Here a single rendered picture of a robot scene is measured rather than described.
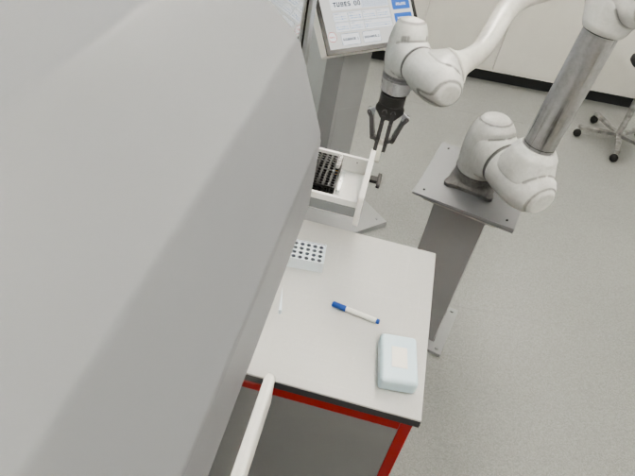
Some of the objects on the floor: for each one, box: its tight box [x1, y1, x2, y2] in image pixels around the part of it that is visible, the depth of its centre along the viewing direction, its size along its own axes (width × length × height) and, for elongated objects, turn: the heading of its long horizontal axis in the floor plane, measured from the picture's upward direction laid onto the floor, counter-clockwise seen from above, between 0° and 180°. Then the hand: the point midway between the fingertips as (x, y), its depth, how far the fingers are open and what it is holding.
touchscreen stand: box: [304, 52, 386, 234], centre depth 285 cm, size 50×45×102 cm
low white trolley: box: [248, 220, 436, 476], centre depth 190 cm, size 58×62×76 cm
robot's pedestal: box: [418, 197, 497, 357], centre depth 243 cm, size 30×30×76 cm
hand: (379, 150), depth 183 cm, fingers closed
